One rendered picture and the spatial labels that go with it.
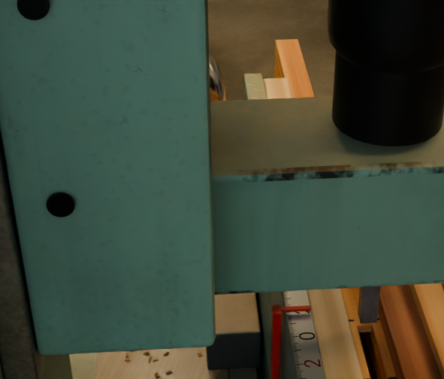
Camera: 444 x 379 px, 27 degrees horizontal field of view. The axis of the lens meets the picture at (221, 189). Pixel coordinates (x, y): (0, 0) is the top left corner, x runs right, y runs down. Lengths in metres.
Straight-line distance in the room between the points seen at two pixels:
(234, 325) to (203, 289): 0.26
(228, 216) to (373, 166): 0.07
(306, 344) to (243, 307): 0.18
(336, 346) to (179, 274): 0.13
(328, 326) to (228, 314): 0.17
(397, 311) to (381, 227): 0.10
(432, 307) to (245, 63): 2.38
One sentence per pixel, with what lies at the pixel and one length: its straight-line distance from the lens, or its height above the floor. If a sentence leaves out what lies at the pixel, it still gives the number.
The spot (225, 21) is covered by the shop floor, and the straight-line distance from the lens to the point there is 3.15.
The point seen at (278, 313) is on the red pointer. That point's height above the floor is 0.96.
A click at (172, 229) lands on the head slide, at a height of 1.07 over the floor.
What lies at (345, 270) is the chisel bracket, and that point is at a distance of 0.45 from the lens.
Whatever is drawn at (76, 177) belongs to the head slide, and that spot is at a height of 1.10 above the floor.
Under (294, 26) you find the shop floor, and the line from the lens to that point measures 3.12.
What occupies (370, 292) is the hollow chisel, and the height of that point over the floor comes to 0.97.
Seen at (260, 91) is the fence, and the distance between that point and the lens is 0.72.
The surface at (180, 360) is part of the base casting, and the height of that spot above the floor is 0.80.
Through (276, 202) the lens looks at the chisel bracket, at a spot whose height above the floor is 1.05.
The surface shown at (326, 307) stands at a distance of 0.52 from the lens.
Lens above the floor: 1.30
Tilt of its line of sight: 34 degrees down
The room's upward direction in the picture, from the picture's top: 1 degrees counter-clockwise
